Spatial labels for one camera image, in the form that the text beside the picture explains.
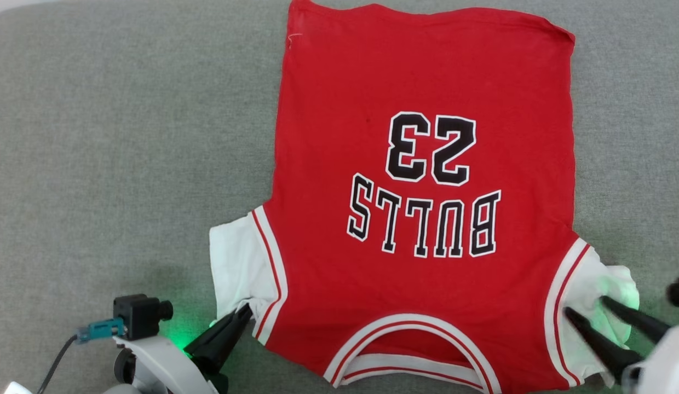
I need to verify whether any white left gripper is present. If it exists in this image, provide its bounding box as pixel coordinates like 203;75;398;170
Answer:
112;305;255;394

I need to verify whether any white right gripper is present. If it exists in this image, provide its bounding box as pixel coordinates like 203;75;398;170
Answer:
562;295;679;394

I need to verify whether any red white basketball jersey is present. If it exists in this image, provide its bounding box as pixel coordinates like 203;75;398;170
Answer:
209;0;641;394

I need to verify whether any teal left camera connector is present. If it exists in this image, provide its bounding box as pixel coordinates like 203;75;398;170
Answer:
76;318;126;345

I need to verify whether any black left camera cable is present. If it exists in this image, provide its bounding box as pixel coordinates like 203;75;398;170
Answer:
35;334;80;394

